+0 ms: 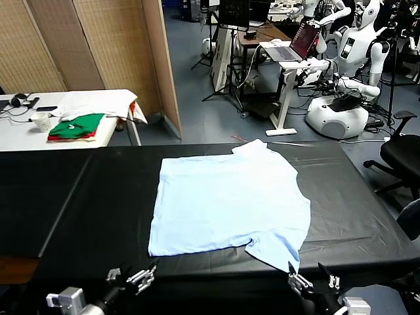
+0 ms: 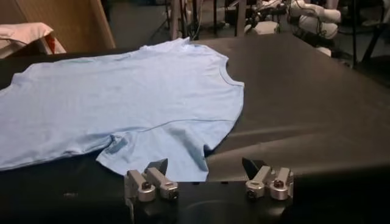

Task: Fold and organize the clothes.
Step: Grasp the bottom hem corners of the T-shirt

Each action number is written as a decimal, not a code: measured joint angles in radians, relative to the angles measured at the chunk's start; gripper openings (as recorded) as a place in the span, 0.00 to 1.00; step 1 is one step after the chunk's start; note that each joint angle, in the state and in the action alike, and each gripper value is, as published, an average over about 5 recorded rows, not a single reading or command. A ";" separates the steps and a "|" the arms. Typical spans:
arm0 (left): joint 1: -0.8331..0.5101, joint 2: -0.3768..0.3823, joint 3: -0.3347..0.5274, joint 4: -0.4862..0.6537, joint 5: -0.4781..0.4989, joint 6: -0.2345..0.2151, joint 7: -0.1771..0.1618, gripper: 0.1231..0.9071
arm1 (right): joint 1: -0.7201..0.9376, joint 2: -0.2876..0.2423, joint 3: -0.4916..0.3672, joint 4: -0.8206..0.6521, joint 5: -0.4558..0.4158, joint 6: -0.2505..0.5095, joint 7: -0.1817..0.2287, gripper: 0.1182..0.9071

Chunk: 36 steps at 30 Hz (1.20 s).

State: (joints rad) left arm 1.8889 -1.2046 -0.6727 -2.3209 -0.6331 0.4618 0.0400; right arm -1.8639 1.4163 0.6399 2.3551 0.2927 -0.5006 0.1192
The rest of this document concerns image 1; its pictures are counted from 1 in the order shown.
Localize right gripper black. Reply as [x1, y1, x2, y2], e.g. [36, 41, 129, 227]
[287, 262, 344, 315]

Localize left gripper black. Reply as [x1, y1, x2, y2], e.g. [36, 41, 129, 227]
[94, 262, 158, 308]

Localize light blue t-shirt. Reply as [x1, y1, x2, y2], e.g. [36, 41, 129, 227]
[147, 138, 312, 275]

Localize large black tablecloth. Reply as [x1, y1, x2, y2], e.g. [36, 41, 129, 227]
[35, 141, 420, 289]

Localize blue chair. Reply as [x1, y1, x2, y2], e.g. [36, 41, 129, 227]
[396, 202, 420, 242]

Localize small black tablecloth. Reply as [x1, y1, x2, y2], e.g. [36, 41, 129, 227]
[0, 149, 95, 260]

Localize red folded shirt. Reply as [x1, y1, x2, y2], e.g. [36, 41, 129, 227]
[47, 126, 99, 142]

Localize black office chair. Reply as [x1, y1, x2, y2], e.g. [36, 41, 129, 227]
[362, 110, 420, 201]

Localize green folded shirt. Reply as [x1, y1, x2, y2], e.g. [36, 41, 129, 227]
[49, 113, 106, 138]

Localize white side table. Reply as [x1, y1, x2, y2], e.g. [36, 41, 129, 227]
[0, 89, 142, 149]

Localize white paper cup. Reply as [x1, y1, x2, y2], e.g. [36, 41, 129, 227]
[30, 112, 52, 133]

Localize white cloth pile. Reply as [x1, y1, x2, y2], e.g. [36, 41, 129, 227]
[51, 90, 148, 125]

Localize white standing laptop desk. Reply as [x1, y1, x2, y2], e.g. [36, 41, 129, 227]
[259, 41, 332, 137]

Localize black headphones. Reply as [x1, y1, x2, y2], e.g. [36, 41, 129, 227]
[11, 93, 30, 108]

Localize black pole stand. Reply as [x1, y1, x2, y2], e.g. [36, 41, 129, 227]
[382, 19, 420, 127]

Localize wooden folding screen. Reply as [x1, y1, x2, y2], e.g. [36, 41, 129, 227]
[0, 0, 183, 140]

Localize black tripod stand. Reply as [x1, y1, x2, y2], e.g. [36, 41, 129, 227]
[201, 26, 245, 112]

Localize white leaning board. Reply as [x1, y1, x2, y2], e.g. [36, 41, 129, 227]
[209, 24, 242, 95]

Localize silver open laptop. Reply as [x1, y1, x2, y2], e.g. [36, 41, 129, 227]
[264, 21, 321, 62]

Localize brown wooden desk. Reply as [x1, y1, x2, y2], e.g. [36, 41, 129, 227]
[238, 22, 301, 99]

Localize black light stand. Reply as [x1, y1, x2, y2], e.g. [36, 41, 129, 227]
[192, 6, 217, 70]

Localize white background humanoid robot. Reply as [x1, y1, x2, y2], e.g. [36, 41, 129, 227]
[288, 0, 352, 26]

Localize black open laptop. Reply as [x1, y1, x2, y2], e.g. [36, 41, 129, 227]
[249, 0, 272, 27]

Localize black monitor on tripod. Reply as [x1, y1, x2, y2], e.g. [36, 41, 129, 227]
[218, 0, 252, 28]

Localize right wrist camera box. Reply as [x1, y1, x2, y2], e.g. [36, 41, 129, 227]
[341, 296, 372, 315]

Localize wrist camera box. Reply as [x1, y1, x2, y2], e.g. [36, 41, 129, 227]
[341, 296, 372, 315]
[45, 287, 87, 311]

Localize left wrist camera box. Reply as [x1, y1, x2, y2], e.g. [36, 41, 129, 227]
[45, 287, 87, 311]

